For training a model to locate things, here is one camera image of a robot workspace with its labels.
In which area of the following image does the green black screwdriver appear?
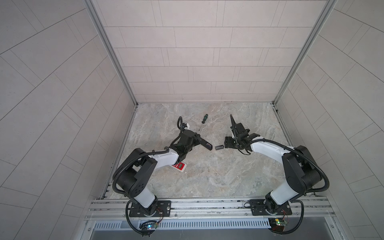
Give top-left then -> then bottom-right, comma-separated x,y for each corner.
198,114 -> 209,132

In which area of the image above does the black remote control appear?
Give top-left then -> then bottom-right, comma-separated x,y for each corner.
197,137 -> 213,151

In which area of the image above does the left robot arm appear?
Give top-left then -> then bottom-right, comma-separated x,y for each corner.
112,130 -> 213,210

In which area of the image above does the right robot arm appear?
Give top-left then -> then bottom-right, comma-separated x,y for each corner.
224,119 -> 329,215

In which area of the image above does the red white remote control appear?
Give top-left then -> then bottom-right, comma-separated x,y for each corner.
171,162 -> 186,172

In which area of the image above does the right circuit board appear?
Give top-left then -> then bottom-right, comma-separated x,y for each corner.
268,218 -> 289,233

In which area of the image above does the circuit board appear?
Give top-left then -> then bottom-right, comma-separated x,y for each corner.
268,218 -> 289,233
140,220 -> 159,231

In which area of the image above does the left circuit board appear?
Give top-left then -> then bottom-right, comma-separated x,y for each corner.
140,220 -> 159,231

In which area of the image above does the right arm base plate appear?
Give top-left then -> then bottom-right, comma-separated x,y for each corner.
247,199 -> 292,216

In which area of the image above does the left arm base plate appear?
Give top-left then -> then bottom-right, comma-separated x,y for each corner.
129,200 -> 172,218

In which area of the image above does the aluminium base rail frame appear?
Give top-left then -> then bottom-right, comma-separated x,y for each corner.
85,196 -> 336,221

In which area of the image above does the aluminium corner post left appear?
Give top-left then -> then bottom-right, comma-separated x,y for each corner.
83,0 -> 138,107

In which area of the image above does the aluminium corner post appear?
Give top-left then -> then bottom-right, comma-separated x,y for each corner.
83,0 -> 138,107
272,0 -> 337,106

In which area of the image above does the aluminium corner post right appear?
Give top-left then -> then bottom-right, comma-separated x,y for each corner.
272,0 -> 337,106

